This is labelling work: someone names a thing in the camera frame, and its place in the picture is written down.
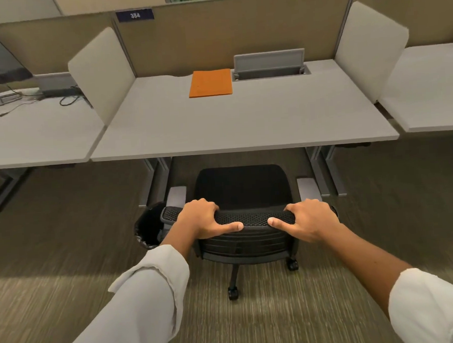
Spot person's right hand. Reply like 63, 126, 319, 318
266, 197, 346, 247

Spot person's left hand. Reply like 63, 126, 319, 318
174, 196, 245, 243

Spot black mesh office chair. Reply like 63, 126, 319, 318
157, 160, 344, 305

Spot orange paper folder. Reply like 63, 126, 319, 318
188, 68, 234, 99

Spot person's right forearm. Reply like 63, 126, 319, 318
321, 219, 417, 323

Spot person's left forearm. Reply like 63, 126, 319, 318
159, 227, 196, 263

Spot white desk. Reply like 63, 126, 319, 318
376, 42, 453, 135
85, 56, 401, 162
0, 83, 110, 170

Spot grey desk power box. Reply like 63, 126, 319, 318
230, 48, 312, 82

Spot black trash bin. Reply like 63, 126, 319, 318
132, 202, 171, 252

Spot white left shirt sleeve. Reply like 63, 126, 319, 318
46, 243, 195, 343

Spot white shirt sleeve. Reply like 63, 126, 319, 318
385, 265, 453, 343
46, 243, 195, 343

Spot white right shirt sleeve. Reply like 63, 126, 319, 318
385, 265, 453, 343

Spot beige partition panel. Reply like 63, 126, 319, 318
110, 0, 360, 80
353, 0, 453, 52
0, 11, 121, 79

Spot dark blue number plate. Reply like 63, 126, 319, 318
115, 8, 155, 24

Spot black cable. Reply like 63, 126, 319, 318
0, 79, 94, 118

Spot grey cable tray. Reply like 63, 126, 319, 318
33, 71, 84, 99

